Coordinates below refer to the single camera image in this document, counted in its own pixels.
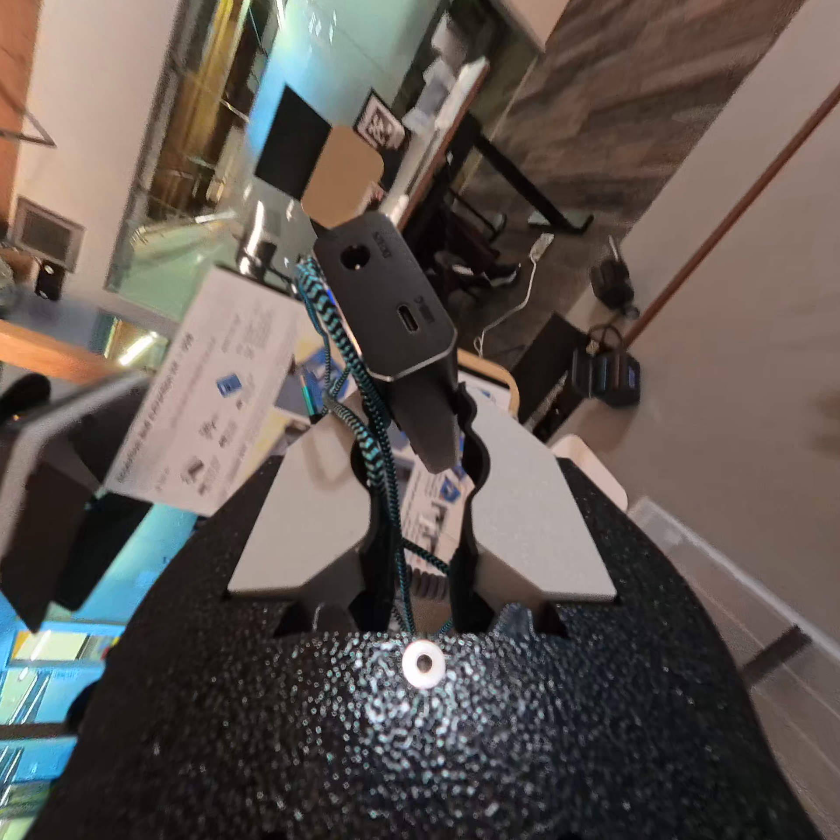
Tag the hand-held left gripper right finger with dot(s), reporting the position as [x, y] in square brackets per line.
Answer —
[538, 518]

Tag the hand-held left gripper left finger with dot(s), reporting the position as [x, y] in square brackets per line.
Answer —
[308, 518]

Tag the black monitor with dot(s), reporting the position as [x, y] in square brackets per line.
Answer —
[289, 141]

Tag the small black device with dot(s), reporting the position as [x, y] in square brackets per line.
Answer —
[611, 279]

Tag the wall vent grille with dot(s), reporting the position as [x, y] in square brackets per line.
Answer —
[47, 231]

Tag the black hub with blue lights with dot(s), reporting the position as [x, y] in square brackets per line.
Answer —
[610, 377]

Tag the black and white printed tag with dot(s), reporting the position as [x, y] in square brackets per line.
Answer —
[380, 121]

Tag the table with black legs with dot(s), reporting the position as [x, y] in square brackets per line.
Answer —
[472, 131]

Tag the white printed cardboard box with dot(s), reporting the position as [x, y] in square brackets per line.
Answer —
[210, 367]

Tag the dark grey usb hub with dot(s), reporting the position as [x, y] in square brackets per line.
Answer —
[387, 289]

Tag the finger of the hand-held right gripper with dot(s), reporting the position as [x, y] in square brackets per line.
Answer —
[39, 433]

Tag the black cabinet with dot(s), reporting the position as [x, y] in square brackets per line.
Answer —
[548, 374]

